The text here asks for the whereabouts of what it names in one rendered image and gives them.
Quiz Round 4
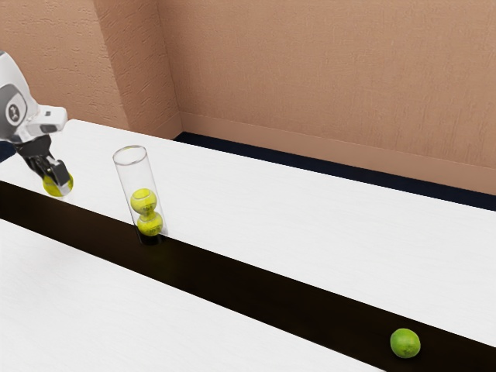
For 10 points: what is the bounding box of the yellow tennis ball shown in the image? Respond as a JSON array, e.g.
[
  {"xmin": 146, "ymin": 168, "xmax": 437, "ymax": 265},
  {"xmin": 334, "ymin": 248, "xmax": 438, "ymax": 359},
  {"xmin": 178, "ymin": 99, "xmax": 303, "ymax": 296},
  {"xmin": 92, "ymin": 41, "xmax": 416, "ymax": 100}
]
[
  {"xmin": 136, "ymin": 211, "xmax": 164, "ymax": 237},
  {"xmin": 129, "ymin": 188, "xmax": 157, "ymax": 215},
  {"xmin": 42, "ymin": 173, "xmax": 74, "ymax": 198}
]

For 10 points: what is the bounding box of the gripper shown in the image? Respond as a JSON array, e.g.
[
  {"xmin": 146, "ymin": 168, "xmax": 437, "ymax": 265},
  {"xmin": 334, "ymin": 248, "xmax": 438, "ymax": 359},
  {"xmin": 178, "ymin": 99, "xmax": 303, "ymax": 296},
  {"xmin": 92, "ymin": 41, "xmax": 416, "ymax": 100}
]
[{"xmin": 13, "ymin": 134, "xmax": 73, "ymax": 196}]

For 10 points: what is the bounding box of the green lime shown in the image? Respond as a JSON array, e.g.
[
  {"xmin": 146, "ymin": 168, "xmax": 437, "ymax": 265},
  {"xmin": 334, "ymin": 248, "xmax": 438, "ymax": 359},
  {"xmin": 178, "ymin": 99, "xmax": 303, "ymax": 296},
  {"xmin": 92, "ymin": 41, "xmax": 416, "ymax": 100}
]
[{"xmin": 389, "ymin": 328, "xmax": 422, "ymax": 359}]

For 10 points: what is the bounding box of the clear plastic tube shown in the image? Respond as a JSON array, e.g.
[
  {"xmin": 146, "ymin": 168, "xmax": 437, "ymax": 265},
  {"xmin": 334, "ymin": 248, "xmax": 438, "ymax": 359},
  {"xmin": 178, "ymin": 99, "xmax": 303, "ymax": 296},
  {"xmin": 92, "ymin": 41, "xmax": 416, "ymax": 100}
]
[{"xmin": 112, "ymin": 145, "xmax": 169, "ymax": 246}]

